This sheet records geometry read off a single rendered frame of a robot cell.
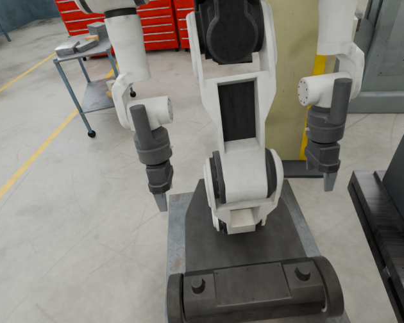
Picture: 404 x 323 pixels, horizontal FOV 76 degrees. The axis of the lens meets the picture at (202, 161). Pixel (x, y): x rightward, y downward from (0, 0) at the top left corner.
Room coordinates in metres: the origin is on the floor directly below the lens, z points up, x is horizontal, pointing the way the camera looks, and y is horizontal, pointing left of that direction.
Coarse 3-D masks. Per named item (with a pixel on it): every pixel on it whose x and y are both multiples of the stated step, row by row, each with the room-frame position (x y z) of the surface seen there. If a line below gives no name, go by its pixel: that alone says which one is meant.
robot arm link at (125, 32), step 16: (96, 0) 0.57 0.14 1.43; (112, 0) 0.57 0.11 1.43; (128, 0) 0.57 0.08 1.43; (112, 16) 0.59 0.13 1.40; (128, 16) 0.59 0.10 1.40; (112, 32) 0.58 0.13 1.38; (128, 32) 0.58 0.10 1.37; (128, 48) 0.57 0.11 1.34; (144, 48) 0.60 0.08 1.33; (128, 64) 0.57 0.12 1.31; (144, 64) 0.58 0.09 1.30
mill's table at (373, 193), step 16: (352, 176) 0.52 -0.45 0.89; (368, 176) 0.50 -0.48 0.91; (352, 192) 0.49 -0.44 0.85; (368, 192) 0.44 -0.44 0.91; (384, 192) 0.44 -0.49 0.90; (368, 208) 0.40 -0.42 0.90; (384, 208) 0.38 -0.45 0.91; (368, 224) 0.37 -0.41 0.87; (384, 224) 0.34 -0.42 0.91; (400, 224) 0.34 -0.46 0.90; (368, 240) 0.34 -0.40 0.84; (384, 240) 0.30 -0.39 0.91; (400, 240) 0.29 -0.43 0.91; (384, 256) 0.27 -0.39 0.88; (400, 256) 0.26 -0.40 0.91; (384, 272) 0.25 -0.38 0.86; (400, 272) 0.22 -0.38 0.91; (400, 288) 0.20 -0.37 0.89; (400, 304) 0.17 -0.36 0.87; (400, 320) 0.15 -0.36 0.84
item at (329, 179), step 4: (336, 172) 0.44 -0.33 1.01; (324, 176) 0.44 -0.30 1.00; (328, 176) 0.44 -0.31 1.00; (332, 176) 0.44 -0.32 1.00; (336, 176) 0.44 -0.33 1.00; (324, 180) 0.44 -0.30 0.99; (328, 180) 0.44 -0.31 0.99; (332, 180) 0.44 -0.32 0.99; (324, 184) 0.44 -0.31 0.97; (328, 184) 0.44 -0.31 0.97; (332, 184) 0.44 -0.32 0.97; (324, 188) 0.44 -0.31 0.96; (328, 188) 0.44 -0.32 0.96; (332, 188) 0.43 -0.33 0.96
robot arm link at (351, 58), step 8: (320, 48) 0.55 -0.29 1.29; (328, 48) 0.53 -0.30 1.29; (336, 48) 0.53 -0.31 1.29; (344, 48) 0.52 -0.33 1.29; (352, 48) 0.52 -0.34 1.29; (336, 56) 0.58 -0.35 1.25; (344, 56) 0.55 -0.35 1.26; (352, 56) 0.52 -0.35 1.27; (360, 56) 0.52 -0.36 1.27; (344, 64) 0.56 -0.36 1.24; (352, 64) 0.53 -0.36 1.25; (360, 64) 0.51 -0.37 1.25; (352, 72) 0.52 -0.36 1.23; (360, 72) 0.51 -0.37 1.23; (360, 80) 0.51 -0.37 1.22; (352, 88) 0.50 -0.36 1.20; (352, 96) 0.51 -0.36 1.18
